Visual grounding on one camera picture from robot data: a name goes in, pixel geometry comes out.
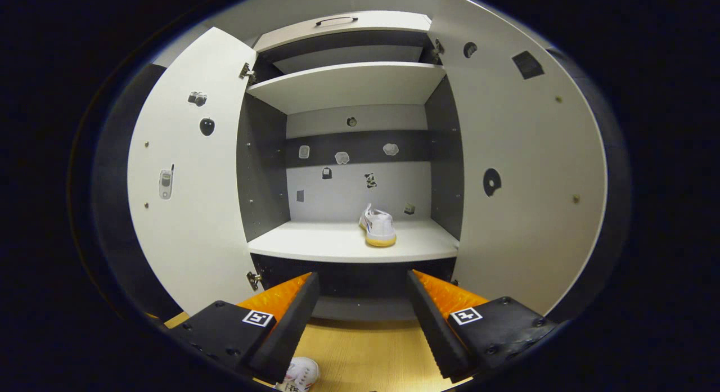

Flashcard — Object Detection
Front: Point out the black backdrop cloth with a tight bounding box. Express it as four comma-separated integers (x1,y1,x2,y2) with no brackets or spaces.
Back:
90,46,632,325

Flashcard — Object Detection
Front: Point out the cabinet door with disc stickers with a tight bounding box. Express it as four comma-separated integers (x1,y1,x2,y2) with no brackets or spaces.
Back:
427,0,608,317

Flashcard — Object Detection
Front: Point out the white canvas shoe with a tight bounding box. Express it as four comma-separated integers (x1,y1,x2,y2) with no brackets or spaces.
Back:
359,204,398,248
276,357,320,391

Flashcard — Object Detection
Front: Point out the cabinet door with camera sticker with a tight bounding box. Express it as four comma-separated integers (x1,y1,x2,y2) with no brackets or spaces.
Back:
127,26,259,317

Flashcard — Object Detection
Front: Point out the white cabinet drawer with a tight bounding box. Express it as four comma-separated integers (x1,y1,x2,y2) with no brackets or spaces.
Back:
253,11,433,52

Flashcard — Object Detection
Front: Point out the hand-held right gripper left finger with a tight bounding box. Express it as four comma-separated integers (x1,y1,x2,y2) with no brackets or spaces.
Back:
166,272,321,384

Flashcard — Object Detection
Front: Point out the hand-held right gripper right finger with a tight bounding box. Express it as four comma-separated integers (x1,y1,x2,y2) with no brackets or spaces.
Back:
407,269,557,381

